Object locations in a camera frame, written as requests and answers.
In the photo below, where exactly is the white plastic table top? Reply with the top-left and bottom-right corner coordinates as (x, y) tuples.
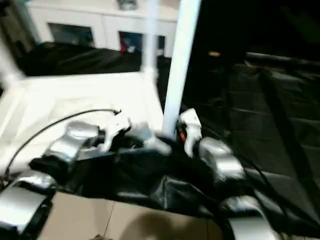
(0, 70), (174, 176)

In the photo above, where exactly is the black plastic mat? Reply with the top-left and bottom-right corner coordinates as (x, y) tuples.
(0, 41), (320, 238)

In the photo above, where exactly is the white sideboard cabinet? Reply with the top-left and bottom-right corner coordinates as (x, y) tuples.
(25, 0), (180, 58)

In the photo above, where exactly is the white plastic table leg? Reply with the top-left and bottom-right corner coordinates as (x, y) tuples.
(0, 36), (25, 86)
(161, 0), (203, 138)
(140, 0), (160, 76)

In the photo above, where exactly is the dark metal bar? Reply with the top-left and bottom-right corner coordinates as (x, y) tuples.
(245, 51), (320, 66)

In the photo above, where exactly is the black backdrop cloth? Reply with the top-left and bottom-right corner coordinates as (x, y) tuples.
(192, 0), (320, 57)

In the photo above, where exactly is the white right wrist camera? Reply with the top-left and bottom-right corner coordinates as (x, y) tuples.
(178, 108), (203, 159)

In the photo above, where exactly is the clear bag of dark parts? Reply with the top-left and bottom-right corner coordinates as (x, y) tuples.
(116, 0), (138, 11)

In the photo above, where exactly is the grey tripod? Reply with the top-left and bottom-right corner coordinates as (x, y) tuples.
(0, 0), (40, 51)

